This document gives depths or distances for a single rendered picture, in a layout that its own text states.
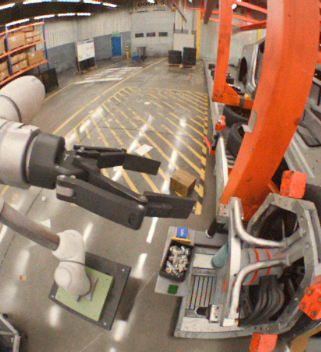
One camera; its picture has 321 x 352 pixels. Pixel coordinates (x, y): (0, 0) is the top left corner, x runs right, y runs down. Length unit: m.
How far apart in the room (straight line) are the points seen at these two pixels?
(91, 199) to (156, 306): 1.30
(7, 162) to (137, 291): 1.34
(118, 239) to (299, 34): 1.77
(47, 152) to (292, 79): 0.66
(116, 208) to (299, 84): 0.64
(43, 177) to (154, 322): 1.34
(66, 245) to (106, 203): 0.82
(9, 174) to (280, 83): 0.69
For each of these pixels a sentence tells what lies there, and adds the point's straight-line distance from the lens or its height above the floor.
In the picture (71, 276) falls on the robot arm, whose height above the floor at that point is 0.61.
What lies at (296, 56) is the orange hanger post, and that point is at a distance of 0.64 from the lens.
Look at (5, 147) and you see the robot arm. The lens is 0.23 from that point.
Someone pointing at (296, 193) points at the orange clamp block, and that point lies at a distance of 0.62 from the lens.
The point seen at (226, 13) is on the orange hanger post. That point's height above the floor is 1.96.
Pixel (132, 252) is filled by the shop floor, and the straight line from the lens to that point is 1.51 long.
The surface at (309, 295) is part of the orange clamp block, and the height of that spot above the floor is 1.10.
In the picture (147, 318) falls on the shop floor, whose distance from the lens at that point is 1.43.
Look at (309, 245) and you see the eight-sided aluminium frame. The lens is 0.49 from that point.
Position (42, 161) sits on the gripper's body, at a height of 1.32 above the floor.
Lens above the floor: 1.42
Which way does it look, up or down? 47 degrees down
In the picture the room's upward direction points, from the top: straight up
